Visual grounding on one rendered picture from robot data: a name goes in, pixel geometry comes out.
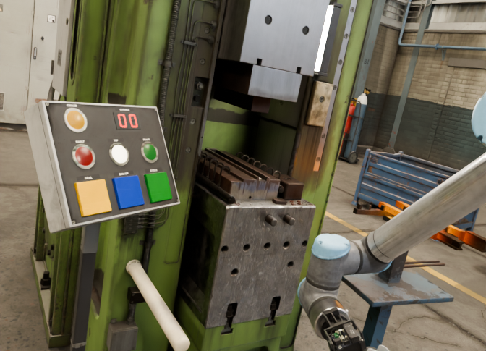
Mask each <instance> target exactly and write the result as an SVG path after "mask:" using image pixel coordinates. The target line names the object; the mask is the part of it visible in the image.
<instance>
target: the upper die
mask: <svg viewBox="0 0 486 351"><path fill-rule="evenodd" d="M301 80H302V75H301V74H297V73H293V72H287V71H283V70H279V69H272V68H268V67H262V66H258V65H254V64H245V63H240V62H231V61H226V60H220V59H217V60H216V65H215V71H214V76H213V84H212V85H214V86H217V87H220V88H225V89H228V90H232V91H236V92H239V93H243V94H247V95H251V96H259V97H264V98H273V99H278V100H282V101H291V102H297V97H298V94H299V87H300V83H301Z"/></svg>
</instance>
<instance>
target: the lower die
mask: <svg viewBox="0 0 486 351"><path fill-rule="evenodd" d="M210 149H214V150H218V149H216V148H205V150H201V151H202V152H203V153H207V155H208V156H212V157H213V158H215V159H217V160H218V162H222V163H223V164H224V166H229V167H230V170H231V171H230V174H228V172H229V169H228V168H227V167H225V168H224V169H223V170H222V174H221V182H220V187H221V188H222V189H223V190H225V191H226V192H228V193H229V194H231V195H232V196H234V198H235V200H272V199H273V198H277V194H278V188H279V184H280V180H279V179H278V178H276V177H274V176H272V175H270V174H268V173H266V172H264V171H263V170H261V169H258V168H257V167H255V166H253V165H251V164H249V163H247V162H246V161H243V160H241V159H240V158H237V157H236V156H234V155H232V154H230V153H228V152H226V151H220V150H218V151H220V152H222V153H224V154H226V155H227V156H229V157H231V158H233V159H235V160H236V161H238V162H240V163H242V164H244V165H245V166H248V167H249V168H251V169H253V170H255V171H256V172H259V173H261V174H262V175H264V176H266V177H267V181H259V177H258V176H257V175H255V174H253V173H252V172H249V171H247V170H246V169H244V168H242V167H240V166H239V165H237V164H235V163H233V162H232V161H230V160H228V159H226V158H224V157H223V156H220V155H219V154H217V153H215V152H213V151H212V150H210ZM205 157H206V155H205V154H203V155H202V157H200V163H199V168H198V169H199V173H201V172H202V169H203V161H204V158H205ZM210 160H211V158H210V157H208V160H207V161H205V167H204V171H203V173H204V176H205V177H206V176H207V173H208V165H209V162H210ZM216 164H217V162H216V161H213V163H211V164H210V171H209V180H210V181H212V179H213V172H214V167H215V165H216ZM222 167H223V166H222V164H219V165H218V167H216V174H215V178H214V180H215V181H214V183H215V184H216V185H217V184H218V180H219V175H220V171H221V168H222ZM249 196H251V198H250V199H249Z"/></svg>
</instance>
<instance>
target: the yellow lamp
mask: <svg viewBox="0 0 486 351"><path fill-rule="evenodd" d="M67 121H68V123H69V125H70V126H71V127H73V128H74V129H76V130H80V129H82V128H83V127H84V125H85V120H84V117H83V116H82V115H81V113H80V112H78V111H70V112H69V113H68V114H67Z"/></svg>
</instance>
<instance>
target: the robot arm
mask: <svg viewBox="0 0 486 351"><path fill-rule="evenodd" d="M472 129H473V132H474V135H475V136H476V138H477V139H478V140H479V141H480V142H481V143H482V144H483V145H484V146H486V92H485V94H484V95H483V96H482V97H481V98H480V99H479V100H478V102H477V104H476V106H475V107H474V111H473V114H472ZM484 204H486V153H484V154H483V155H481V156H480V157H479V158H477V159H476V160H474V161H473V162H471V163H470V164H469V165H467V166H466V167H464V168H463V169H462V170H460V171H459V172H457V173H456V174H454V175H453V176H452V177H450V178H449V179H447V180H446V181H445V182H443V183H442V184H440V185H439V186H437V187H436V188H435V189H434V190H432V191H430V192H429V193H428V194H426V195H425V196H423V197H422V198H420V199H419V200H418V201H416V202H415V203H413V204H412V205H410V207H408V208H406V209H405V210H403V211H402V212H401V213H399V214H398V215H396V216H395V217H393V218H392V219H391V220H390V221H388V222H386V223H385V224H384V225H382V226H381V227H379V228H378V229H376V230H375V231H373V232H371V233H369V234H368V235H367V236H365V237H363V238H362V239H360V240H347V239H346V238H344V237H342V236H339V235H337V234H321V235H319V236H317V237H316V238H315V241H314V245H313V246H312V253H311V256H310V262H309V266H308V269H307V275H306V277H305V278H304V279H303V280H302V281H301V282H300V284H299V286H298V290H297V294H298V298H299V302H300V304H301V306H302V307H303V308H304V311H305V313H306V314H307V316H308V318H309V320H310V323H311V324H312V327H313V329H314V330H315V332H316V334H317V335H318V336H319V337H320V338H321V339H324V340H327V342H328V346H329V350H330V351H389V350H388V348H387V347H385V346H383V345H379V346H378V349H376V348H374V347H366V345H365V339H364V336H363V333H362V331H361V329H360V328H359V327H358V325H357V324H356V322H355V321H354V319H350V318H349V315H348V310H347V309H344V308H343V306H342V304H341V303H340V301H339V300H338V298H337V296H338V291H339V287H340V284H341V279H342V276H345V275H352V274H368V273H371V274H376V273H380V272H382V271H385V270H386V269H388V268H389V266H390V265H391V263H392V261H393V260H394V259H395V258H397V257H398V256H400V255H401V254H403V253H405V252H406V251H408V250H410V249H412V248H413V247H415V246H416V245H418V244H420V243H421V242H423V241H425V240H426V239H428V238H430V237H431V236H433V235H434V234H437V233H438V232H440V231H441V230H443V229H445V228H446V227H448V226H450V225H452V224H453V223H455V222H456V221H458V220H459V219H462V218H463V217H465V216H466V215H468V214H469V213H471V212H472V211H475V210H476V209H478V208H479V207H481V206H483V205H484ZM350 323H352V325H351V324H350ZM357 329H358V330H359V331H358V330H357Z"/></svg>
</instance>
